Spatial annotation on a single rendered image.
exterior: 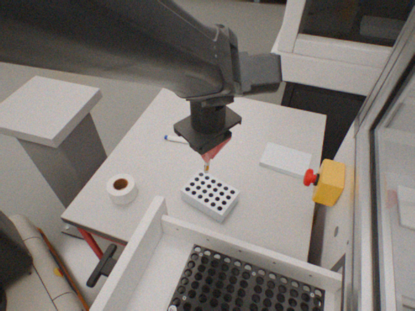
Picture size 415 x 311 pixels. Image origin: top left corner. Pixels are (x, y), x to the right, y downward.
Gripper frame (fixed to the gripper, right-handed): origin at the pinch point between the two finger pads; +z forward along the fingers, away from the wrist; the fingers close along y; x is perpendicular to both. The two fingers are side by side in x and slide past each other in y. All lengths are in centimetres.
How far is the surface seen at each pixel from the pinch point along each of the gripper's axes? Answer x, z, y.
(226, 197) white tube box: -1.5, 18.0, 4.7
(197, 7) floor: 254, 111, 199
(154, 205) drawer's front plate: -0.2, 3.8, -13.1
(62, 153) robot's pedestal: 56, 35, -20
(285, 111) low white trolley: 12, 23, 45
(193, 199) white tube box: 3.0, 17.8, -2.0
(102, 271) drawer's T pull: -4.3, 4.9, -25.8
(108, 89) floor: 171, 103, 38
